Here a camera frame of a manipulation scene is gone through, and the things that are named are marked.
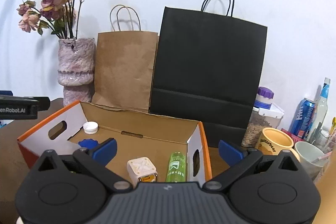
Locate white cube charger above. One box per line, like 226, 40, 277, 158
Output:
126, 157, 158, 187

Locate blue bottle cap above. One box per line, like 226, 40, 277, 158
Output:
78, 139, 99, 149

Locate white ribbed bottle cap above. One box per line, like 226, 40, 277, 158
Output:
83, 121, 98, 135

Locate red pumpkin cardboard box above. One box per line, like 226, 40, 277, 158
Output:
17, 101, 212, 185

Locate yellow bear mug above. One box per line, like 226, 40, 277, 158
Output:
255, 127, 294, 155

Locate seed jar with white lid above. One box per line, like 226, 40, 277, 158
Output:
241, 104, 285, 148

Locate green plastic bottle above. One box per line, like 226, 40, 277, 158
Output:
166, 152, 186, 182

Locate purple capped bottle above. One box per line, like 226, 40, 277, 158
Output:
254, 86, 274, 110

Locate pink textured vase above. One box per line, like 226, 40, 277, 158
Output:
58, 38, 95, 106

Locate blue soda can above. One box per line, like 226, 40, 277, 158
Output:
289, 98, 315, 139

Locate grey ceramic cup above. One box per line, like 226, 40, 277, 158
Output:
294, 141, 328, 180

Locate black paper bag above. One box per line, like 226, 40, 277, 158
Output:
149, 0, 267, 147

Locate brown paper bag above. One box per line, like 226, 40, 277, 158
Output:
91, 4, 160, 113

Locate clear glass bottle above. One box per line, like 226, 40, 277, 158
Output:
307, 77, 331, 143

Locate cream thermos jug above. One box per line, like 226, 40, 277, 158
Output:
313, 163, 335, 224

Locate dried pink roses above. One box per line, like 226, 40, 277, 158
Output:
17, 0, 84, 39

